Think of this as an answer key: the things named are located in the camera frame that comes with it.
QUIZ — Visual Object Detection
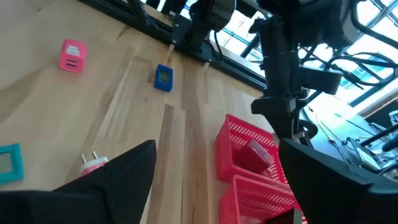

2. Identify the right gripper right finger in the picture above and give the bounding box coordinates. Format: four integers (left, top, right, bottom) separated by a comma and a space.
278, 138, 398, 224

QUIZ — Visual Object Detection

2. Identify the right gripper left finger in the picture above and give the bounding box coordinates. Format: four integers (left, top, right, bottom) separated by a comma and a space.
0, 139, 157, 224

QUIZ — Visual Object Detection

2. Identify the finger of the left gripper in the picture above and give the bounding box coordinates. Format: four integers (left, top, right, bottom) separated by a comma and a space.
269, 111, 302, 141

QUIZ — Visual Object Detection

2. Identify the pink white USB charger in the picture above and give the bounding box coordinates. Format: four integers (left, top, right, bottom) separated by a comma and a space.
78, 151, 109, 177

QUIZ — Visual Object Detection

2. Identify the red rectangular box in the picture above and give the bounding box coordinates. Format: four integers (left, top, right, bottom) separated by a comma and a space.
233, 139, 275, 175

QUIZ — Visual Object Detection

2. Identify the teal digital timer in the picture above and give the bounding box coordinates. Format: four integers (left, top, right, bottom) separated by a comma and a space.
0, 142, 25, 185

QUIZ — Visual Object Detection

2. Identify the blue digital timer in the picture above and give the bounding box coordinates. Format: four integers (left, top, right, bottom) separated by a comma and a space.
154, 63, 174, 93

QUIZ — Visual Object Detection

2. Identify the pink dual-port charger cube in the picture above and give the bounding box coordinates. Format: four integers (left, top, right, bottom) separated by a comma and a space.
58, 39, 88, 74

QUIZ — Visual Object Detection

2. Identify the large window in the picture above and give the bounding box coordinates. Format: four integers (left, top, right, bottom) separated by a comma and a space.
139, 0, 398, 108

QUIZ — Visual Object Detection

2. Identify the dark grey desk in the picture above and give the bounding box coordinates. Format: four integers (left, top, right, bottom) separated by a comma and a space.
300, 93, 398, 180

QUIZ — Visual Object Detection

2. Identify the red plastic basket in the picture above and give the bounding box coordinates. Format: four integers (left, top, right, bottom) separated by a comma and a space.
219, 174, 308, 224
216, 113, 292, 189

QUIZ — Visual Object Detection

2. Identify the black aluminium table frame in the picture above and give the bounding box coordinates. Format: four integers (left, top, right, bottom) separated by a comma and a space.
77, 0, 271, 91

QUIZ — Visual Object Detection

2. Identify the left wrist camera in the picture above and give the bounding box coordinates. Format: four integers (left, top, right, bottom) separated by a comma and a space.
298, 66, 343, 96

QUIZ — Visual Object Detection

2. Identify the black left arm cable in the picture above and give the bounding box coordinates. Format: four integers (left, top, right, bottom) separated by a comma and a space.
298, 0, 398, 91

